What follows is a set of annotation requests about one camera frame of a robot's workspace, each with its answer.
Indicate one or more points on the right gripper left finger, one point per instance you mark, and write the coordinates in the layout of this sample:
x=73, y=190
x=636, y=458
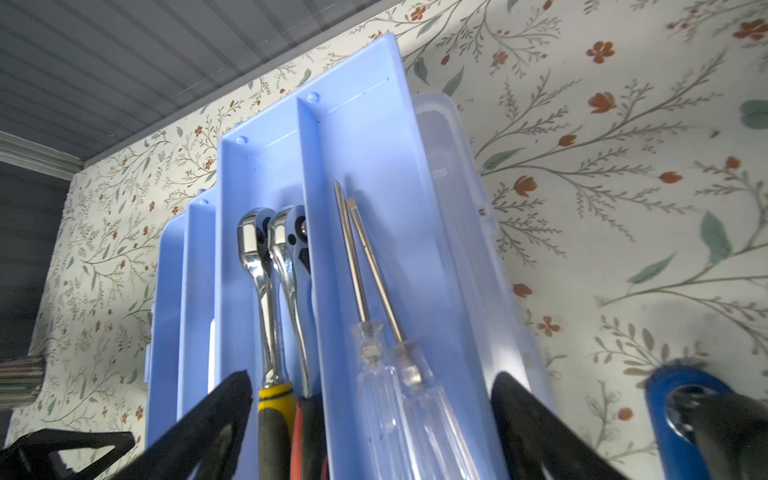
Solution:
x=206, y=442

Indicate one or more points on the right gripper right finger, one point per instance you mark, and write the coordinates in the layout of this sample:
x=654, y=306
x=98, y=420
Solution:
x=535, y=442

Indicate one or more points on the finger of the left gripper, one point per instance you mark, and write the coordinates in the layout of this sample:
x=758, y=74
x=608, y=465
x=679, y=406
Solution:
x=37, y=455

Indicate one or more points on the yellow black pliers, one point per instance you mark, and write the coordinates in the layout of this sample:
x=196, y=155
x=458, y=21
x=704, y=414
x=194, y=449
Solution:
x=276, y=400

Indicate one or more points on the white blue tool box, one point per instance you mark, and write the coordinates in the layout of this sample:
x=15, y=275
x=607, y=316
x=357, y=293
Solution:
x=405, y=160

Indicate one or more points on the black handled screwdriver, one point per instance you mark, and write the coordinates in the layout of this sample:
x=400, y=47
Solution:
x=289, y=249

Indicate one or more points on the clear small tool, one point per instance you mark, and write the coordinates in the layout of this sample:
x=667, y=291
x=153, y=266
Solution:
x=384, y=423

